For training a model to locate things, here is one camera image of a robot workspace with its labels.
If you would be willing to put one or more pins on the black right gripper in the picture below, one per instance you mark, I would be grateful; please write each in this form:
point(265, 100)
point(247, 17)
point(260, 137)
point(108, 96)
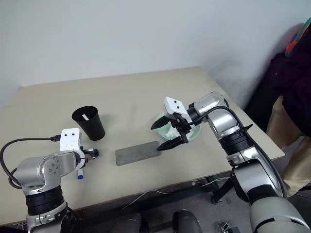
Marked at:
point(181, 127)

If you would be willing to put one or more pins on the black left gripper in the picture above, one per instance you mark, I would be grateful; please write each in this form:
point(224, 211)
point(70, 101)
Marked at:
point(83, 157)

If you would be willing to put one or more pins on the white marker with blue cap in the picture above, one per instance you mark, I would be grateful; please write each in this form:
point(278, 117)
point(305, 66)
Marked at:
point(79, 175)

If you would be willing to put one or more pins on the white marker with black cap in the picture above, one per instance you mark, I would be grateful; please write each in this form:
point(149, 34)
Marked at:
point(85, 117)

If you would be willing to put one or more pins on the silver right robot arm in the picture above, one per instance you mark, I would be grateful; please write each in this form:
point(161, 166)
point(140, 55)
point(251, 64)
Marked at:
point(255, 170)

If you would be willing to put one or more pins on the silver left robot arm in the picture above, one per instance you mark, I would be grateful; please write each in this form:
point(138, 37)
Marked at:
point(41, 172)

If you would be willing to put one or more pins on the black plastic cup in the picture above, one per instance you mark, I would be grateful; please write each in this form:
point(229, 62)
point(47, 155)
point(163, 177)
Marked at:
point(93, 127)

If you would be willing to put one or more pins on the light green bowl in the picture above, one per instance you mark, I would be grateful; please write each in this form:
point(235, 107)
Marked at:
point(195, 134)

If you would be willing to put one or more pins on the grey rectangular block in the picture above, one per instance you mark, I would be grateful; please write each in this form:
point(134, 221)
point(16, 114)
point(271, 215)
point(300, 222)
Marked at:
point(136, 153)

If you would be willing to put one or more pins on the dark rounded shape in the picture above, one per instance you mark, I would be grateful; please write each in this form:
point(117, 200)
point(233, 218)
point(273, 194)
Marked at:
point(187, 222)
point(126, 224)

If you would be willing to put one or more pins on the small dark floor device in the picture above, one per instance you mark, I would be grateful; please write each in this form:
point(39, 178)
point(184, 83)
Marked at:
point(228, 228)

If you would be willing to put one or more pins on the beige fabric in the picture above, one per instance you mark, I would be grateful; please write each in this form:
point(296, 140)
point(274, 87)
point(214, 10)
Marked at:
point(297, 160)

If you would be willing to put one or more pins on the person in dark clothing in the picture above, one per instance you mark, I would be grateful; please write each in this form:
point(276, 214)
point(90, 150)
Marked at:
point(291, 80)

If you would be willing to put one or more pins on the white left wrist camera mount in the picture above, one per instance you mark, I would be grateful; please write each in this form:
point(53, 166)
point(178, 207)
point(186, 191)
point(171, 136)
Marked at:
point(70, 139)

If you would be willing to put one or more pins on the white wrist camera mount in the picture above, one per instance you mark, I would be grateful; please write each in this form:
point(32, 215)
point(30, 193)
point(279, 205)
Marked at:
point(175, 106)
point(70, 139)

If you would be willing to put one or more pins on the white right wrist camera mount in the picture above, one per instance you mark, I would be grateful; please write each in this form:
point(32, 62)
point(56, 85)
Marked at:
point(175, 106)

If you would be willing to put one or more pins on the black table frame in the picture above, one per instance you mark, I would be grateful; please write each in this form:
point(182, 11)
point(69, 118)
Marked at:
point(218, 189)

